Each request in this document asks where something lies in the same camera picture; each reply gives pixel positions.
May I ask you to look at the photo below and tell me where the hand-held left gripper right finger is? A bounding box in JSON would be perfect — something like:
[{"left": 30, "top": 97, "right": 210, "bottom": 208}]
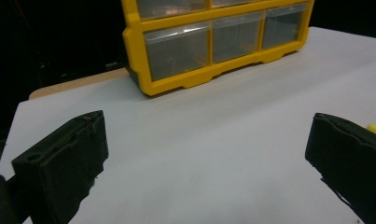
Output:
[{"left": 304, "top": 112, "right": 376, "bottom": 224}]

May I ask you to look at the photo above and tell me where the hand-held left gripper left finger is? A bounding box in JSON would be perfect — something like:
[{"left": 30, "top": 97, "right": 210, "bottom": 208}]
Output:
[{"left": 11, "top": 109, "right": 110, "bottom": 224}]

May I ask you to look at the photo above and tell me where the yellow drawer organizer cabinet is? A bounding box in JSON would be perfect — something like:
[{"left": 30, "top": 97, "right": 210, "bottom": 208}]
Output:
[{"left": 120, "top": 0, "right": 315, "bottom": 97}]

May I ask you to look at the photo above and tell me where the clear plastic drawer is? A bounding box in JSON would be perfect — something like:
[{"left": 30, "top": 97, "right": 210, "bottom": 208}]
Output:
[{"left": 136, "top": 0, "right": 208, "bottom": 21}]

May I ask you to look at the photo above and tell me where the white board sheet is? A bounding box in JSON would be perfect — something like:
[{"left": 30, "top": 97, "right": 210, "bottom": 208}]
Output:
[{"left": 0, "top": 26, "right": 376, "bottom": 224}]

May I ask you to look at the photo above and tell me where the set of clear small drawers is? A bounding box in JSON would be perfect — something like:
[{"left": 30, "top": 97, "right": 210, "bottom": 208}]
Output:
[{"left": 143, "top": 0, "right": 311, "bottom": 82}]

